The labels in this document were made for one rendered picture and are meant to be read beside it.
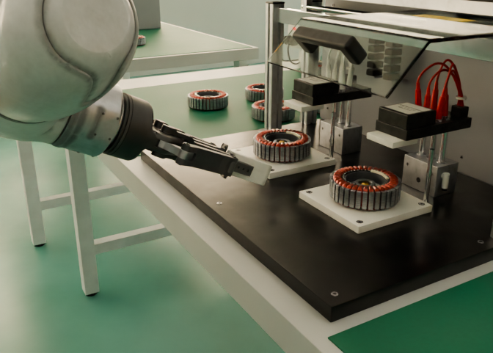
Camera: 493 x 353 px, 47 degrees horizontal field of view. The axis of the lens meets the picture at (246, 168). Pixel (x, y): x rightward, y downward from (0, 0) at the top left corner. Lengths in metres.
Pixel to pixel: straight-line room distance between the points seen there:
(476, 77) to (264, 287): 0.55
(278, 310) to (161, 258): 1.64
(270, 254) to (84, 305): 1.39
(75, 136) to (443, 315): 0.47
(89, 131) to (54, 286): 1.64
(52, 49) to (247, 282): 0.44
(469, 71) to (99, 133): 0.68
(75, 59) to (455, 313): 0.53
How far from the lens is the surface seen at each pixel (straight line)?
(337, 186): 0.88
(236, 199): 0.93
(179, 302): 2.05
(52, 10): 0.41
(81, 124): 0.62
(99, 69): 0.43
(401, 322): 0.70
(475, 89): 1.07
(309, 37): 0.71
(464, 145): 1.10
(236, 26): 6.15
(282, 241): 0.80
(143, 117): 0.65
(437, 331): 0.70
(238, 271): 0.77
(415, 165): 1.00
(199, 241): 0.87
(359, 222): 0.84
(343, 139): 1.14
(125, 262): 2.32
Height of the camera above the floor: 1.15
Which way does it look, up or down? 21 degrees down
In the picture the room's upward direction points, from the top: straight up
